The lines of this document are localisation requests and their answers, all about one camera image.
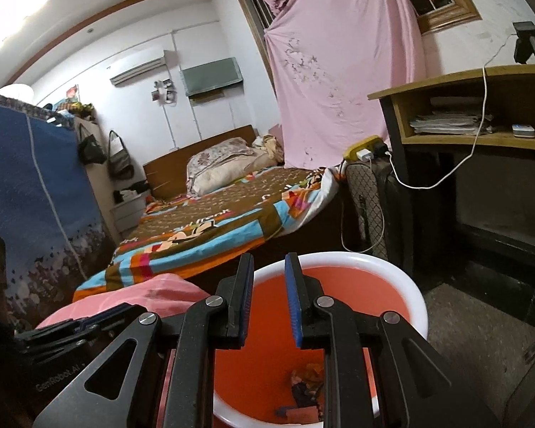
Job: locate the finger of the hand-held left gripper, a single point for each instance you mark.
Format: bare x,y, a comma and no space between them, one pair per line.
107,330
93,319

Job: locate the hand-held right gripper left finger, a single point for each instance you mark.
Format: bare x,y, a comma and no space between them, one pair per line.
246,312

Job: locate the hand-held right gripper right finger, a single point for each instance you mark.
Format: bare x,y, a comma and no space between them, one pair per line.
293,307

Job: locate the orange wrapper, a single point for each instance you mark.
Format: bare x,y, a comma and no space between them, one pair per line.
312,372

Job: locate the orange bin with white rim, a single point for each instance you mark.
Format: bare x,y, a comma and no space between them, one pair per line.
361,285

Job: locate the blue wrapper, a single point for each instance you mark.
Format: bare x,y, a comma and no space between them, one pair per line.
305,394

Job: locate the pink checked blanket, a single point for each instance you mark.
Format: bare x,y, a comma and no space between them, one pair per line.
160,290

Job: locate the bed with colourful blanket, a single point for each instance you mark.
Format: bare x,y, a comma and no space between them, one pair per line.
214,223

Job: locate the white nightstand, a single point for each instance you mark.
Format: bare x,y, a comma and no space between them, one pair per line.
129,216

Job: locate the quilted suitcase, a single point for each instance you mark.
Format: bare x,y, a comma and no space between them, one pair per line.
365,205

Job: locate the beige pillow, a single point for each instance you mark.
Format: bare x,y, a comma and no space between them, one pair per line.
236,174

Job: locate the black suitcase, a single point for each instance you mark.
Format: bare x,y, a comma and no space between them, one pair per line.
397,214

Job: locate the blue dotted fabric wardrobe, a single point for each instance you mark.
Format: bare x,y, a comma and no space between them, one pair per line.
40,187

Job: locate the wooden bed headboard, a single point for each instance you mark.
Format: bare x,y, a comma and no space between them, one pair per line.
169,174

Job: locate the beige crumpled cloth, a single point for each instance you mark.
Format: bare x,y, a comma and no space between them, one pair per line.
269,149

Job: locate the grey tote bag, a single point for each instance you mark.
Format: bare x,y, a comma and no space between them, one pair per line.
120,160

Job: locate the white charger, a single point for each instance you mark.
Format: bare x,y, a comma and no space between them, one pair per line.
364,156

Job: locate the black handbag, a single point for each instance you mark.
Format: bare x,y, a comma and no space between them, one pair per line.
91,149

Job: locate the yellow power strip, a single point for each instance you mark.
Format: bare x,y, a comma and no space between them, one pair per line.
361,143

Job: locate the clutter on wardrobe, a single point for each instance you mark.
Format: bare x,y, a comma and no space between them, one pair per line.
71,105

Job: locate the pink hanging sheet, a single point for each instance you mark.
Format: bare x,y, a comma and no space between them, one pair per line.
347,76

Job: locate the white lamp shade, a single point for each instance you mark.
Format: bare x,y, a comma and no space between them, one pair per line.
15,90

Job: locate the stack of papers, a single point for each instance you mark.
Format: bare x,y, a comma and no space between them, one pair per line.
446,120

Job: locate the white air conditioner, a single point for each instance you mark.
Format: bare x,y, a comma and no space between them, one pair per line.
138,71

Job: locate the dark desk with wooden top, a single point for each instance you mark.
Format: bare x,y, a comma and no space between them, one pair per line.
428,87

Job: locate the barred window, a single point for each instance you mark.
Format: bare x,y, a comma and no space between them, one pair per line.
450,20

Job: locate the black tripod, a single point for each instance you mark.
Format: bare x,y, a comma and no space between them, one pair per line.
528,42

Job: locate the wall photos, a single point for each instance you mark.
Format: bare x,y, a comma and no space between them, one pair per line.
162,91

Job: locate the green covered wall box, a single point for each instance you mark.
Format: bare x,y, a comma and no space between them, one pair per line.
212,76

